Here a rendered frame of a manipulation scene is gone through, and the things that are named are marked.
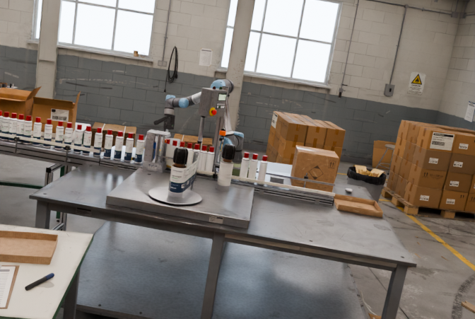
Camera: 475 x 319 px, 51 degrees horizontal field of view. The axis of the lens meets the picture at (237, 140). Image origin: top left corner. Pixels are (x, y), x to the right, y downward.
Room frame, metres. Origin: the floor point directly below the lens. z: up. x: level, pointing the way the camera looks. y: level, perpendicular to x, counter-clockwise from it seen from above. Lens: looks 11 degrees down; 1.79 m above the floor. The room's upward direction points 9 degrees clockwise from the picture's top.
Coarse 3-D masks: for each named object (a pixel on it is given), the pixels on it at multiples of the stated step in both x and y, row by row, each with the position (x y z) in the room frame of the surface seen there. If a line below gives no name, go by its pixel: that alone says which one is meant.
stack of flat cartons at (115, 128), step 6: (96, 126) 7.19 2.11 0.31; (102, 126) 7.27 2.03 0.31; (108, 126) 7.34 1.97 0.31; (114, 126) 7.40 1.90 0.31; (120, 126) 7.47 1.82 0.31; (102, 132) 6.98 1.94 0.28; (114, 132) 7.04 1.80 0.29; (126, 132) 7.07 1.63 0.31; (132, 132) 7.13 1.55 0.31; (102, 138) 6.98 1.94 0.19; (114, 138) 7.01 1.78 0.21; (126, 138) 7.05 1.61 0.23; (90, 144) 6.94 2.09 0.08; (102, 144) 6.98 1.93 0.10; (114, 144) 7.02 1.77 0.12
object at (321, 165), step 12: (300, 156) 3.51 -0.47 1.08; (312, 156) 3.51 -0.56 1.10; (324, 156) 3.50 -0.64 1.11; (336, 156) 3.54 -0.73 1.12; (300, 168) 3.51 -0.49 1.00; (312, 168) 3.51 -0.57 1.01; (324, 168) 3.50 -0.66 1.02; (336, 168) 3.50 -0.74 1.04; (300, 180) 3.51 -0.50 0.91; (324, 180) 3.50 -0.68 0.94
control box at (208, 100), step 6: (204, 90) 3.38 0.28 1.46; (210, 90) 3.35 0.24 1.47; (216, 90) 3.39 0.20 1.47; (222, 90) 3.45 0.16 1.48; (204, 96) 3.38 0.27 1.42; (210, 96) 3.35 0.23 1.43; (216, 96) 3.38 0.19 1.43; (204, 102) 3.37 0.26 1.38; (210, 102) 3.35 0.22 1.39; (216, 102) 3.39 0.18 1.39; (222, 102) 3.44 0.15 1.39; (204, 108) 3.37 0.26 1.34; (210, 108) 3.35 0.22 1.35; (216, 108) 3.40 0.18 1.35; (222, 108) 3.45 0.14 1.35; (198, 114) 3.40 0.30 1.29; (204, 114) 3.36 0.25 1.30; (210, 114) 3.35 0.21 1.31; (216, 114) 3.40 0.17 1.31; (222, 114) 3.45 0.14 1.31
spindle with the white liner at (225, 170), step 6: (228, 144) 3.05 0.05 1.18; (228, 150) 3.02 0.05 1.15; (234, 150) 3.05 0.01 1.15; (222, 156) 3.04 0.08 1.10; (228, 156) 3.03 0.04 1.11; (234, 156) 3.05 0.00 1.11; (222, 162) 3.04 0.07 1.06; (228, 162) 3.04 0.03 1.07; (222, 168) 3.03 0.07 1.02; (228, 168) 3.02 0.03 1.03; (222, 174) 3.03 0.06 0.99; (228, 174) 3.03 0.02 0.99; (222, 180) 3.02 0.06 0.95; (228, 180) 3.03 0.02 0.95; (222, 186) 3.02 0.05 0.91; (228, 186) 3.04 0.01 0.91
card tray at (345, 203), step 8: (336, 200) 3.39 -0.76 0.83; (344, 200) 3.42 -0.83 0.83; (352, 200) 3.43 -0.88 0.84; (360, 200) 3.42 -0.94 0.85; (368, 200) 3.42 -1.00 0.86; (336, 208) 3.21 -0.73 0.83; (344, 208) 3.17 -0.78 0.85; (352, 208) 3.17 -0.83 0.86; (360, 208) 3.17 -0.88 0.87; (368, 208) 3.32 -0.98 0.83; (376, 208) 3.34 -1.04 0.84
